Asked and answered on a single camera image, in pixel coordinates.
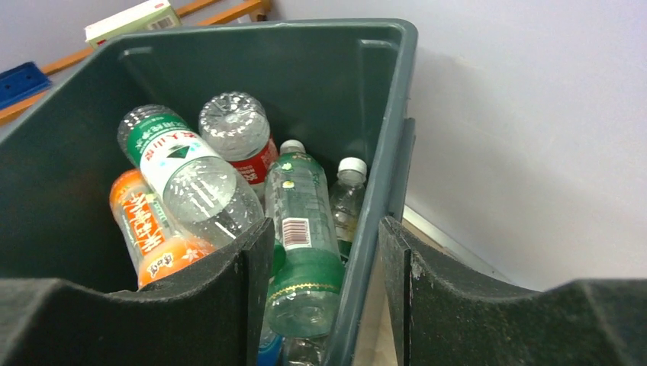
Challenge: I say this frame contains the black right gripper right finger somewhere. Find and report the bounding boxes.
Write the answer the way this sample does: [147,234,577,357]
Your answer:
[378,217,646,365]

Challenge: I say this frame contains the orange wooden shelf rack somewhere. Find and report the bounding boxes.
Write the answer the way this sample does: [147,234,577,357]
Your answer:
[0,0,274,127]

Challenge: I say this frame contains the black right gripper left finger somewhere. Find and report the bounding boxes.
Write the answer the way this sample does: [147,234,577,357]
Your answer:
[1,219,274,365]

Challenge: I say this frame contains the dark green label bottle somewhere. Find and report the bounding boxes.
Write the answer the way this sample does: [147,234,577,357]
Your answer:
[330,157,367,265]

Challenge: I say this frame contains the blue label water bottle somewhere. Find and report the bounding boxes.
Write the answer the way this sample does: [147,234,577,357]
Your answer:
[256,322,284,366]

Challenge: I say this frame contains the red white label bottle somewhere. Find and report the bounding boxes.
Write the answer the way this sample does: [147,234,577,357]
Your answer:
[198,91,278,201]

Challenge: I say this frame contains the white red small box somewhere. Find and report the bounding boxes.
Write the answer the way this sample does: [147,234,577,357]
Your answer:
[85,0,182,49]

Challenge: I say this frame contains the blue stapler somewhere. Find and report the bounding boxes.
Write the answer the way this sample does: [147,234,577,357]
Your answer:
[1,61,52,109]

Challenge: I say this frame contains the green white label bottle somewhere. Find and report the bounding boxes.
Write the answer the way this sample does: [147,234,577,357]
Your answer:
[117,104,264,248]

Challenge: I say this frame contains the dark green trash bin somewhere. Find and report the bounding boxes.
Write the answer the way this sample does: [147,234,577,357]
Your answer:
[1,19,418,365]

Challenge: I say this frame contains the orange drink bottle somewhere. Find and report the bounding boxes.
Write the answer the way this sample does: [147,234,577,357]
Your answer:
[109,169,216,289]

